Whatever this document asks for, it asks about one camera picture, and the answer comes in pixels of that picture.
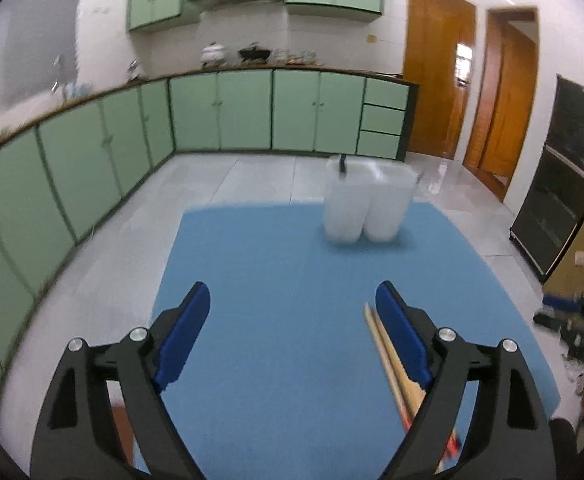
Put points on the white right utensil holder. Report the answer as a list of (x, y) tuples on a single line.
[(392, 192)]

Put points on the wooden door right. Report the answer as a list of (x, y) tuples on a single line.
[(506, 96)]

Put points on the white left utensil holder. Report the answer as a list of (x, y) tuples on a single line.
[(346, 202)]

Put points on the black glass cabinet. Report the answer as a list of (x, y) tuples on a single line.
[(553, 209)]

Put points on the black wok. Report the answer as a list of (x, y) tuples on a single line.
[(254, 54)]

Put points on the green lower kitchen cabinets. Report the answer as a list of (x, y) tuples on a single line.
[(62, 175)]

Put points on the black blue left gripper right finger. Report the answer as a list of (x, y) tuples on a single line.
[(481, 416)]

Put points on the blue table mat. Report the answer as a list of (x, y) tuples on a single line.
[(284, 380)]

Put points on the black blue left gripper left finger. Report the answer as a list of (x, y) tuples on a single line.
[(103, 416)]

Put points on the sink faucet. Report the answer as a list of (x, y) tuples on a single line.
[(60, 83)]

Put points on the wooden chopstick red end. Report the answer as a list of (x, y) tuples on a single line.
[(389, 364)]

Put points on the glass jars on counter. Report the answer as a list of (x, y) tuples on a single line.
[(285, 57)]

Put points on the white utensil holder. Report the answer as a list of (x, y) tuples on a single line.
[(392, 192), (346, 202)]

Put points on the wooden door left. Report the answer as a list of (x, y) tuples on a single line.
[(435, 29)]

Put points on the black utensil in holder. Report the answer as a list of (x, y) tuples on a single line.
[(342, 167)]

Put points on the wooden door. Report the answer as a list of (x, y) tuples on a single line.
[(435, 29), (506, 96)]

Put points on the kettle on counter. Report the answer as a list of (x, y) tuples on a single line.
[(133, 71)]

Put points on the white pot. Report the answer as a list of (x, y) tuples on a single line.
[(214, 55)]

